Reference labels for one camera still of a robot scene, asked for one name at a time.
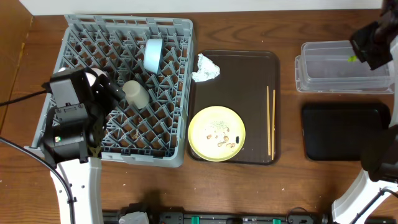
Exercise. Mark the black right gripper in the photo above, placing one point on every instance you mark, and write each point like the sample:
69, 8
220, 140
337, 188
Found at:
367, 45

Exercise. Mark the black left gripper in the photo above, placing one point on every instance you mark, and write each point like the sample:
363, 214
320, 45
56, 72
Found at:
109, 92

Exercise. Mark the pink bowl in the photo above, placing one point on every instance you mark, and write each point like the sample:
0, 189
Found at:
92, 76

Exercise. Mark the white plastic cup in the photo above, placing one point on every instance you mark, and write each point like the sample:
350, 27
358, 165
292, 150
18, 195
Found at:
136, 94

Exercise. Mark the green snack wrapper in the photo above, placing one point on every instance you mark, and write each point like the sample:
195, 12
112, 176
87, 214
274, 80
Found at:
353, 58

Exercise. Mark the light blue bowl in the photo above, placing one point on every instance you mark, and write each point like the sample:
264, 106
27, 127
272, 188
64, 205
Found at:
153, 55

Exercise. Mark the white napkin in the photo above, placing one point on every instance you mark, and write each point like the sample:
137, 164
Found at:
207, 70

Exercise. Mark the yellow plate with crumbs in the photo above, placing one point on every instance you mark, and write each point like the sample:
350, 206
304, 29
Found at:
216, 134

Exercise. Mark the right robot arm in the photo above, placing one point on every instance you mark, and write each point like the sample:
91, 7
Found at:
377, 178

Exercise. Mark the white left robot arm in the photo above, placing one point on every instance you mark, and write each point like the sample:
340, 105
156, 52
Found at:
71, 142

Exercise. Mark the clear plastic bin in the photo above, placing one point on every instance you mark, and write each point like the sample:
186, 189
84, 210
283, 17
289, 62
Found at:
323, 67

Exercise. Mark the grey plastic dish rack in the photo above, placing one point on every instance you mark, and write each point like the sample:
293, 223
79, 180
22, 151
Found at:
155, 134

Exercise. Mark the black plastic bin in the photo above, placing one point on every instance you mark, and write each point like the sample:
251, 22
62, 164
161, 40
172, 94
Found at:
339, 131

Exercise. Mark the dark brown serving tray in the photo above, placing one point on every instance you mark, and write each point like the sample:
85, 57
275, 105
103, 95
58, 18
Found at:
241, 86

